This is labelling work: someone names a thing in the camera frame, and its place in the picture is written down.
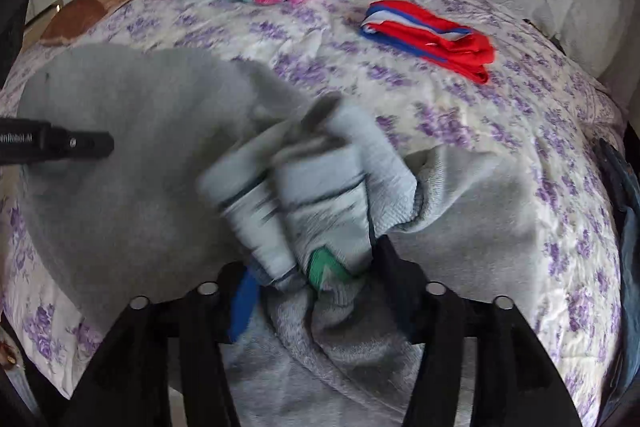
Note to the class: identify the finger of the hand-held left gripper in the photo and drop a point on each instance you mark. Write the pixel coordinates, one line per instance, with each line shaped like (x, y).
(82, 142)

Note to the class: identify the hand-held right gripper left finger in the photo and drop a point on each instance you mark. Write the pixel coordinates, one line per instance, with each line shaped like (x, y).
(242, 307)

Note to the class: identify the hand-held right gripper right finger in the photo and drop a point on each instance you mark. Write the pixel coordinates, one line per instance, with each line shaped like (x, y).
(395, 277)

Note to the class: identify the grey sweat pants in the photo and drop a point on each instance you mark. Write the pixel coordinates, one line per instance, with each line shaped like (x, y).
(150, 187)

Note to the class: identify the purple floral bedspread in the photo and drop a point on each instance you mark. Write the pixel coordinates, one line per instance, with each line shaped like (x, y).
(425, 107)

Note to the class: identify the blue jeans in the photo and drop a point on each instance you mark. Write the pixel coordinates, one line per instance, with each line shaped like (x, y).
(627, 257)

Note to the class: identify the folded red shorts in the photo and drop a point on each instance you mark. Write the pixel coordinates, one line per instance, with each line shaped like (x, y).
(435, 39)

